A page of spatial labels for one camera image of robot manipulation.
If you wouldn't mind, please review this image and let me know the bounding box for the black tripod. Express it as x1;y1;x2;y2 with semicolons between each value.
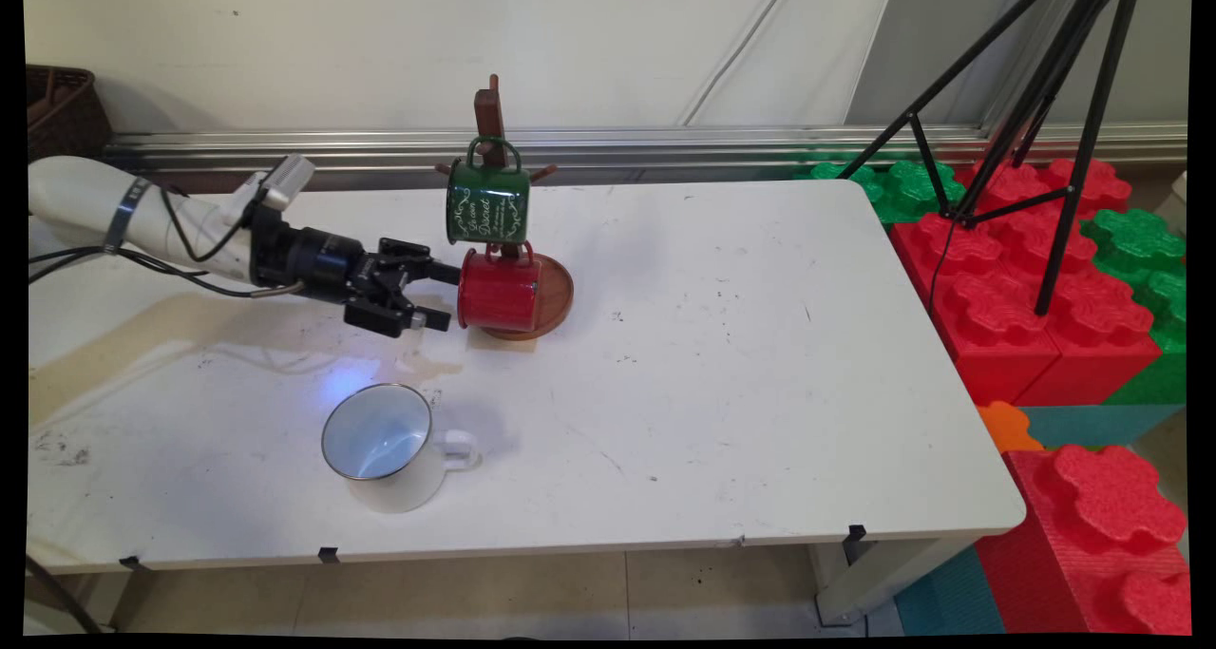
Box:
836;0;1144;317

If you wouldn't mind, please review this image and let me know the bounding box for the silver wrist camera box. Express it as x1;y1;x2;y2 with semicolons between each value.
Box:
247;153;316;215

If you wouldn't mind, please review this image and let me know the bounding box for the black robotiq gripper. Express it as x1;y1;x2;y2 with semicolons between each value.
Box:
252;223;465;339

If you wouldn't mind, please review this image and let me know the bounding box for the red foam building block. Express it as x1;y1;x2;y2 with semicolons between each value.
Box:
976;444;1191;636
888;158;1165;409

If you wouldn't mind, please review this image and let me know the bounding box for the white table leg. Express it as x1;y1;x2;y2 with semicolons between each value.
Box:
807;535;979;628

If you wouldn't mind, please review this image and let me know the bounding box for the white wall cable conduit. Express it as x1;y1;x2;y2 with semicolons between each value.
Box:
678;0;795;127

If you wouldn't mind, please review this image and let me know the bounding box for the teal foam block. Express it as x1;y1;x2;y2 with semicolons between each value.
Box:
1018;405;1187;451
893;545;1006;636

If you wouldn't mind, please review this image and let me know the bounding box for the orange foam piece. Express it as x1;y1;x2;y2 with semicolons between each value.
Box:
977;401;1044;454

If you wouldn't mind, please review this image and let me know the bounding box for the green enamel mug white print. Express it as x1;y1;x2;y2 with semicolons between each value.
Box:
446;136;532;247

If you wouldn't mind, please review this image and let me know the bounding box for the green foam building block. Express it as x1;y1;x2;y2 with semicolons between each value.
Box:
1081;209;1188;406
793;160;966;224

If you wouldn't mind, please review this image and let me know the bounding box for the brown wicker basket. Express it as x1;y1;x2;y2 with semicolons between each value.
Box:
27;64;114;163

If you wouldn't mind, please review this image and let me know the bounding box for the red enamel mug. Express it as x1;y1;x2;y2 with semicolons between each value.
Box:
457;240;544;333

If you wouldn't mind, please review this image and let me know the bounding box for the aluminium wall rail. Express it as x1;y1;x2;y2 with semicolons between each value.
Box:
100;124;1188;190

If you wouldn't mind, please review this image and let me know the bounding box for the grey strap on arm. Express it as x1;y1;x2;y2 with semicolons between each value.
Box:
102;176;153;253

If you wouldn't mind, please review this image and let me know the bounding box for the brown wooden mug tree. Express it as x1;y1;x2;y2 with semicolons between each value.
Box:
436;74;576;342

